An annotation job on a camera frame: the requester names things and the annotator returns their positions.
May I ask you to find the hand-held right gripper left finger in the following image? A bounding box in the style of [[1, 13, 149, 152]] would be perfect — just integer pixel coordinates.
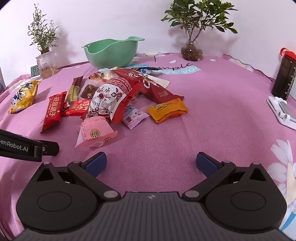
[[32, 152, 121, 202]]

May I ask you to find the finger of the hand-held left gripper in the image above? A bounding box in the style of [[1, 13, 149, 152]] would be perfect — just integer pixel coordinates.
[[43, 141, 60, 156]]

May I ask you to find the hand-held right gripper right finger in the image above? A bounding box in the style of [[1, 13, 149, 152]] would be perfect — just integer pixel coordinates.
[[182, 152, 269, 202]]

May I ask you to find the red snack bar packet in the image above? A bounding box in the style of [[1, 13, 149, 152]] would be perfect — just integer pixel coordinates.
[[40, 91, 67, 133]]

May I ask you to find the small red printed packet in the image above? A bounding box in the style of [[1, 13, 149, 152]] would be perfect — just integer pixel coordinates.
[[62, 100, 90, 117]]

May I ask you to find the brown gold stick packet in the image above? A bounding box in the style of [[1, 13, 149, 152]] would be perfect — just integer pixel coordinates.
[[65, 76, 84, 102]]

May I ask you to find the brownie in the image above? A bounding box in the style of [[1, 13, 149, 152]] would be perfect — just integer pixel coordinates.
[[79, 79, 102, 100]]

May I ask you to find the beige packet with black print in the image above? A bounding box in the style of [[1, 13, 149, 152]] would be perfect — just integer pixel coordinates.
[[148, 75, 170, 88]]

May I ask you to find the green plastic bowl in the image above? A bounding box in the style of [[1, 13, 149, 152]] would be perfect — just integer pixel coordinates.
[[81, 36, 145, 69]]

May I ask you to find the pink snack packet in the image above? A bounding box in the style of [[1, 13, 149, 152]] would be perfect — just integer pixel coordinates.
[[75, 115, 118, 149]]

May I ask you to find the pink printed tablecloth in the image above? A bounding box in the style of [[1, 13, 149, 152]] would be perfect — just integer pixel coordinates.
[[0, 52, 296, 241]]

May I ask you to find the yellow chip bag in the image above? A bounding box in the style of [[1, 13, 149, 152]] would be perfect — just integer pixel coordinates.
[[8, 80, 41, 114]]

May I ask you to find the white pink candy packet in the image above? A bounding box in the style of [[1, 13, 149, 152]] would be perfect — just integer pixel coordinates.
[[122, 104, 150, 130]]

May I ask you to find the orange snack packet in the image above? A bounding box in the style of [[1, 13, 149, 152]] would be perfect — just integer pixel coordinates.
[[147, 98, 189, 124]]

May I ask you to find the large red white bag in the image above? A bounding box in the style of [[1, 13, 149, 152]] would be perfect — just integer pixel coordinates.
[[80, 77, 140, 124]]

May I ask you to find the grey flat object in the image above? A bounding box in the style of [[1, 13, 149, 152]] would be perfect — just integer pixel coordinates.
[[0, 66, 6, 93]]

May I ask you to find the potted plant in glass cup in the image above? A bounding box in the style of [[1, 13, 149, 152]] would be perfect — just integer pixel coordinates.
[[27, 3, 59, 80]]

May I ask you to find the dark red long packet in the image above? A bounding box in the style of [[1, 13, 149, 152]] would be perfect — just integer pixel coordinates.
[[113, 68, 185, 104]]

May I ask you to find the black gold packet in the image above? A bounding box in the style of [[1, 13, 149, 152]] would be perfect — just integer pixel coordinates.
[[139, 67, 160, 75]]

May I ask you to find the plant in round glass vase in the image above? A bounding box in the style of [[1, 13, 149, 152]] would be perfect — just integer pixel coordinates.
[[161, 0, 238, 62]]

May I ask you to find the dark bottle with red lid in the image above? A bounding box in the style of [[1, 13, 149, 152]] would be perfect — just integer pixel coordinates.
[[271, 47, 296, 101]]

